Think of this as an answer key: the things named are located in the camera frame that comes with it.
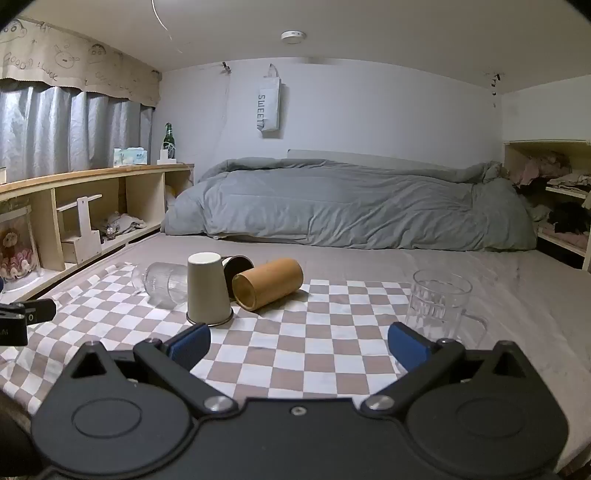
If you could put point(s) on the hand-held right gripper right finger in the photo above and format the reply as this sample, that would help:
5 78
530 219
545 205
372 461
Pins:
407 346

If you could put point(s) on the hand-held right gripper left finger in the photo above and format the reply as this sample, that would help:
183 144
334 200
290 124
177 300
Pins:
188 345

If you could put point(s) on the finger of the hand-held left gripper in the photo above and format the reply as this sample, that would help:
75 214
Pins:
39 310

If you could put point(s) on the beige cup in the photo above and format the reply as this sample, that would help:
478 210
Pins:
207 286

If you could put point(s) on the clear ribbed glass cup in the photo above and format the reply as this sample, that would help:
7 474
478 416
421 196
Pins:
157 282

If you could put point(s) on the brown bamboo cup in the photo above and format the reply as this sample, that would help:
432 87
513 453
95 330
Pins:
277 279

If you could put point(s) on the clear glass mug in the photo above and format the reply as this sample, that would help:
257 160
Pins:
438 300

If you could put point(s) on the bagged plush toy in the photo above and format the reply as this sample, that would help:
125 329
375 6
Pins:
16 251

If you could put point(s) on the checkered cloth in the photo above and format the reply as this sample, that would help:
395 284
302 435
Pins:
277 344

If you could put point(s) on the wooden tool box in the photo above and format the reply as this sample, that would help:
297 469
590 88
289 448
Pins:
83 230

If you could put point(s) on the dark metal mug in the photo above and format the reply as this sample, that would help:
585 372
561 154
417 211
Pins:
241 266

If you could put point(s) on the grey crumpled cloth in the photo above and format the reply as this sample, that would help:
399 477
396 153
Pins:
122 225

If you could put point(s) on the long wooden shelf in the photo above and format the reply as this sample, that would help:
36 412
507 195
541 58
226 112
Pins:
83 177

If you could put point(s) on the grey duvet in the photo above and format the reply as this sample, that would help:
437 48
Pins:
351 203

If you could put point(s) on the tissue pack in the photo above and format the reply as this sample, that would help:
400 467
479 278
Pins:
131 157

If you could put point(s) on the grey curtain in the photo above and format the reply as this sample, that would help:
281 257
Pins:
55 129

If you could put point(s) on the small white box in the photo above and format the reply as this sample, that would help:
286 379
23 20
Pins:
166 160

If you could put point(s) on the black clothes pile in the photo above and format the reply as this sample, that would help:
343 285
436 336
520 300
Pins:
570 218

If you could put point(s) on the green glass bottle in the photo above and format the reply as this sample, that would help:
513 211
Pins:
169 138

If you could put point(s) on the pink clothes pile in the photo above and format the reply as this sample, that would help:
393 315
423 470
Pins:
545 167

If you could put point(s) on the beige folded clothes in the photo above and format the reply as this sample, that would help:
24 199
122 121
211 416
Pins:
572 181

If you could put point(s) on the beige doodle valance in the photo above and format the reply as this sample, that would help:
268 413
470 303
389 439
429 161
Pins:
69 57

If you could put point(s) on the white hanging tissue bag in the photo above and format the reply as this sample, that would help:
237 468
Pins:
268 104

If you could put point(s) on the wooden clothes shelf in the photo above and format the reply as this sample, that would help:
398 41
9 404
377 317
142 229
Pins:
570 146

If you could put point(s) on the round smoke detector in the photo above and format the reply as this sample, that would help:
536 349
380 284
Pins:
293 37

